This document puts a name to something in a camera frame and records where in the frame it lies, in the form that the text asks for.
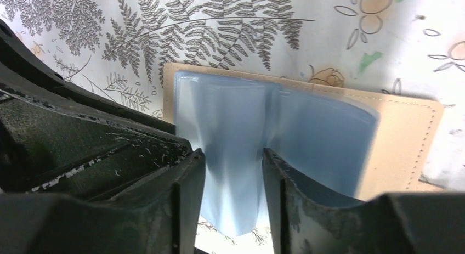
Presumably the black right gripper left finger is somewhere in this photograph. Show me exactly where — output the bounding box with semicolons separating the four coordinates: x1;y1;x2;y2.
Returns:
1;149;206;253

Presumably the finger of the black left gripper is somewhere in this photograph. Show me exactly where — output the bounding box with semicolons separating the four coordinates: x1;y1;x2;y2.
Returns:
1;22;192;200

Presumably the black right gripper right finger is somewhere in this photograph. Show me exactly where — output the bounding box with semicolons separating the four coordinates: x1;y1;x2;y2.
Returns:
262;149;464;253

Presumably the beige leather card holder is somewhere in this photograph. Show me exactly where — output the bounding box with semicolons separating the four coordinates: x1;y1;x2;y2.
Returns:
163;63;444;236

